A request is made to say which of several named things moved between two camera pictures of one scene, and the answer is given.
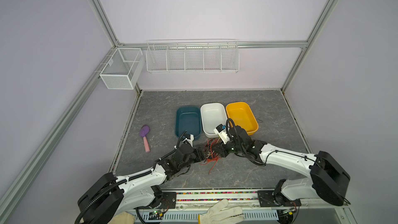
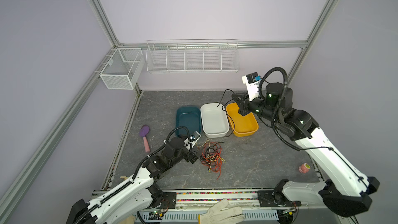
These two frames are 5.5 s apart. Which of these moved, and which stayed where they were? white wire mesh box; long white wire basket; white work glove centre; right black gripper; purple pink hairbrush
Moved: right black gripper
Stayed: white work glove centre; white wire mesh box; purple pink hairbrush; long white wire basket
